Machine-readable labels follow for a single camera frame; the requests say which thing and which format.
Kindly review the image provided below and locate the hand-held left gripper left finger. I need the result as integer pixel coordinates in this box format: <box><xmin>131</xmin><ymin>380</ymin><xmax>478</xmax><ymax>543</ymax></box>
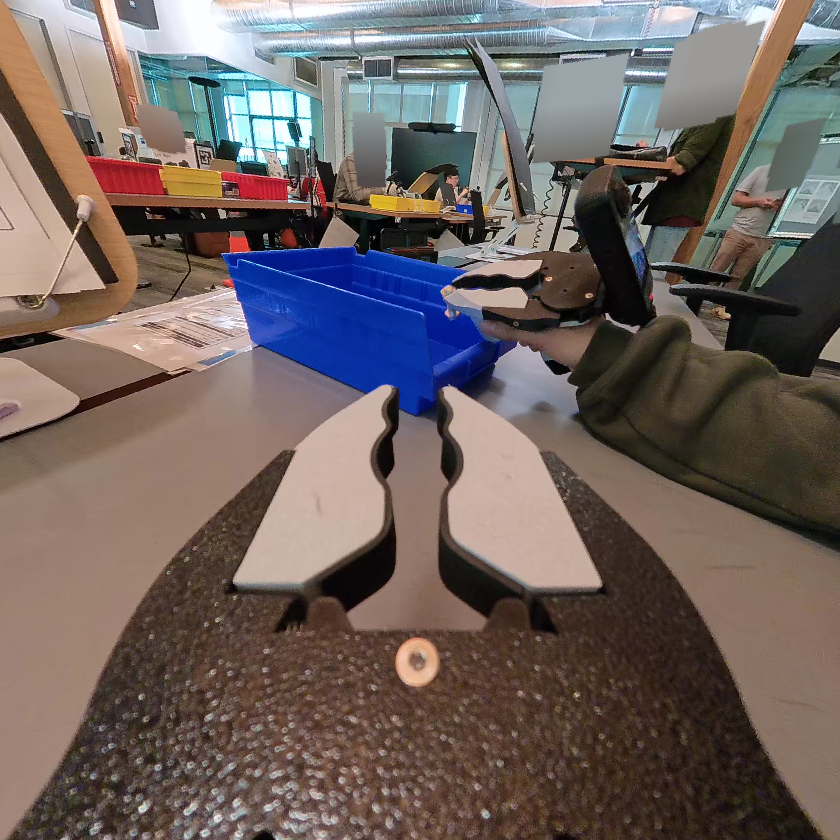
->
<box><xmin>233</xmin><ymin>385</ymin><xmax>400</xmax><ymax>614</ymax></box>

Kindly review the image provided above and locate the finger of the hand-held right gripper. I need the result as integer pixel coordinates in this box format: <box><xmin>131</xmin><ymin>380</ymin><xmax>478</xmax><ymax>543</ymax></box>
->
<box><xmin>443</xmin><ymin>285</ymin><xmax>536</xmax><ymax>339</ymax></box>
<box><xmin>451</xmin><ymin>258</ymin><xmax>547</xmax><ymax>293</ymax></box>

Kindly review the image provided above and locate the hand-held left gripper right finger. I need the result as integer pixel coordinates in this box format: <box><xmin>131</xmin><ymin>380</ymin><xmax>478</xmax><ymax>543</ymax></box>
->
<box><xmin>436</xmin><ymin>386</ymin><xmax>603</xmax><ymax>621</ymax></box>

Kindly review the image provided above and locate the blue plastic bin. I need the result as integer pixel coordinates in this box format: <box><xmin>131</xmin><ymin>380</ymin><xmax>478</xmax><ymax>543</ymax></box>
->
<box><xmin>222</xmin><ymin>246</ymin><xmax>519</xmax><ymax>416</ymax></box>

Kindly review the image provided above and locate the person's right forearm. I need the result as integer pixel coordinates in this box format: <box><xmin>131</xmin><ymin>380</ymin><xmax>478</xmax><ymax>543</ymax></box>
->
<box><xmin>567</xmin><ymin>315</ymin><xmax>840</xmax><ymax>542</ymax></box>

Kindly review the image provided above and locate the standing desk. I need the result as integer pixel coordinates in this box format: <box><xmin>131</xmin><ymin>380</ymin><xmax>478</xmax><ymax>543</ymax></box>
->
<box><xmin>551</xmin><ymin>141</ymin><xmax>677</xmax><ymax>253</ymax></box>

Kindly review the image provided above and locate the grey desk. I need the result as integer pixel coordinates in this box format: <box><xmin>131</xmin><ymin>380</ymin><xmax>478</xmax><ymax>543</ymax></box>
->
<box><xmin>0</xmin><ymin>246</ymin><xmax>840</xmax><ymax>840</ymax></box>

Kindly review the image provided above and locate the person's right hand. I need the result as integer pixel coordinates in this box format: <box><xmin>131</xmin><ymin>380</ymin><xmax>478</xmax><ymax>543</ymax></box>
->
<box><xmin>479</xmin><ymin>315</ymin><xmax>595</xmax><ymax>371</ymax></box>

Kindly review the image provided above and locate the wooden document stand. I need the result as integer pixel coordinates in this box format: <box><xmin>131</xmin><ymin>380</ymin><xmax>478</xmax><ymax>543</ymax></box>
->
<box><xmin>0</xmin><ymin>0</ymin><xmax>140</xmax><ymax>439</ymax></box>
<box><xmin>482</xmin><ymin>131</ymin><xmax>546</xmax><ymax>257</ymax></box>

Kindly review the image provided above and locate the yellow plastic bin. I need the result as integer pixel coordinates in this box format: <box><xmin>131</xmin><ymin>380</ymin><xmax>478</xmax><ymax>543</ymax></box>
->
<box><xmin>159</xmin><ymin>165</ymin><xmax>224</xmax><ymax>198</ymax></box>
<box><xmin>369</xmin><ymin>193</ymin><xmax>442</xmax><ymax>213</ymax></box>

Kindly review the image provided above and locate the large dark screen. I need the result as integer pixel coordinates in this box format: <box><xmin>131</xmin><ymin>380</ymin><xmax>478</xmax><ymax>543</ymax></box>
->
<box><xmin>390</xmin><ymin>128</ymin><xmax>479</xmax><ymax>191</ymax></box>

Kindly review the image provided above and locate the thin dark flat panel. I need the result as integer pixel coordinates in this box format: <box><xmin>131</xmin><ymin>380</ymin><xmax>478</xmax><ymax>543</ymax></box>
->
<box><xmin>462</xmin><ymin>38</ymin><xmax>540</xmax><ymax>221</ymax></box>

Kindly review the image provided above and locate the black office chair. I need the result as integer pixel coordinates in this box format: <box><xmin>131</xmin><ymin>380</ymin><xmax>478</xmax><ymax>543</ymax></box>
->
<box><xmin>650</xmin><ymin>220</ymin><xmax>840</xmax><ymax>378</ymax></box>

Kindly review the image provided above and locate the plastic bag with printed label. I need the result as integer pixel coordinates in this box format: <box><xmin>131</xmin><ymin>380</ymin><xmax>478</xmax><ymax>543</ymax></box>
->
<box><xmin>56</xmin><ymin>289</ymin><xmax>253</xmax><ymax>375</ymax></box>

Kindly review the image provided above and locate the red plastic bin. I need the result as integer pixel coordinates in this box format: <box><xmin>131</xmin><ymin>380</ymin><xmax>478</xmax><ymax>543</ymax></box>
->
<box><xmin>220</xmin><ymin>172</ymin><xmax>290</xmax><ymax>201</ymax></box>
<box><xmin>87</xmin><ymin>156</ymin><xmax>165</xmax><ymax>196</ymax></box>

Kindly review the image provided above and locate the long wooden table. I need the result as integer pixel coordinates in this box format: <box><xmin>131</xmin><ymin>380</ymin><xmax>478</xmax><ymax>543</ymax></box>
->
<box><xmin>105</xmin><ymin>193</ymin><xmax>312</xmax><ymax>237</ymax></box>

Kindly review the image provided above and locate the black floor lamp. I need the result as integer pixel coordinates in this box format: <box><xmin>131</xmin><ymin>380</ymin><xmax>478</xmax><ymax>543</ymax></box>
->
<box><xmin>189</xmin><ymin>75</ymin><xmax>224</xmax><ymax>155</ymax></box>

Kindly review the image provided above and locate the wall poster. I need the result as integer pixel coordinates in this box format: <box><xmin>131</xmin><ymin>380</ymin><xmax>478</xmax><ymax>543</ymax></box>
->
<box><xmin>784</xmin><ymin>177</ymin><xmax>831</xmax><ymax>227</ymax></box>

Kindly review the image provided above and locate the wooden post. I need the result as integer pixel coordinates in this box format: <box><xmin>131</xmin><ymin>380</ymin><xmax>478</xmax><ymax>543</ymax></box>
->
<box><xmin>669</xmin><ymin>0</ymin><xmax>815</xmax><ymax>266</ymax></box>
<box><xmin>92</xmin><ymin>0</ymin><xmax>142</xmax><ymax>126</ymax></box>

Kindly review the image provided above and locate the silver ventilation duct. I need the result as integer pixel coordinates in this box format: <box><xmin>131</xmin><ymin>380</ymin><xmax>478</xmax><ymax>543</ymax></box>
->
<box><xmin>217</xmin><ymin>0</ymin><xmax>664</xmax><ymax>60</ymax></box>

